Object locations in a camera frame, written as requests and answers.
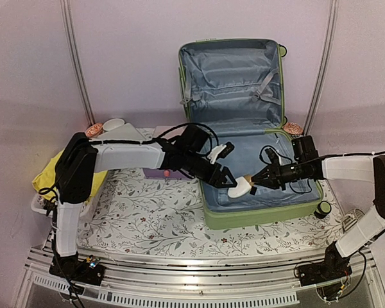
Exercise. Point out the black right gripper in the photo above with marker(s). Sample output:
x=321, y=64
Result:
x=275, y=178

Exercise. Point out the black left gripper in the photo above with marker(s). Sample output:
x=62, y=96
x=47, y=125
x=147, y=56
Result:
x=224, y=179

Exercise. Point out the cream round bottle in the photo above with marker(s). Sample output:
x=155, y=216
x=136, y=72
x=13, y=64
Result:
x=244, y=186

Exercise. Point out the purple drawer box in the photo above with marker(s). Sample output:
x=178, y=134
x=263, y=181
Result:
x=165, y=174

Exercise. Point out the green hard-shell suitcase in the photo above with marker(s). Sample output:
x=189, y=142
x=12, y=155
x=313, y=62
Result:
x=235, y=86

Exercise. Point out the white green drawer box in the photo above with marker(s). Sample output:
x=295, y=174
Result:
x=125, y=132

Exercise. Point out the yellow garment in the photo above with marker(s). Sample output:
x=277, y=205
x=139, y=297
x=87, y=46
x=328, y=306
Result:
x=47, y=178

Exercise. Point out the white perforated plastic basket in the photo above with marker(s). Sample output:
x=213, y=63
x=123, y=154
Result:
x=39, y=204

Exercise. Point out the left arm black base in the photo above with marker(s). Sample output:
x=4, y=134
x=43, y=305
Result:
x=88, y=271

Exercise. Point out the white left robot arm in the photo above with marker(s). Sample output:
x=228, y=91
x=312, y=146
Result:
x=190, y=148

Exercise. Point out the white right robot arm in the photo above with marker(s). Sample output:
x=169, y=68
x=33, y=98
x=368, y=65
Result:
x=354, y=170

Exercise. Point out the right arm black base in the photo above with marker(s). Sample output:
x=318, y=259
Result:
x=333, y=266

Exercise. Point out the floral white table mat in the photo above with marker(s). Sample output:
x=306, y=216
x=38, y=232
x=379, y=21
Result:
x=137, y=215

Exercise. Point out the white ribbed round object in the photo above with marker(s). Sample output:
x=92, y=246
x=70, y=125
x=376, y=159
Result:
x=350, y=219

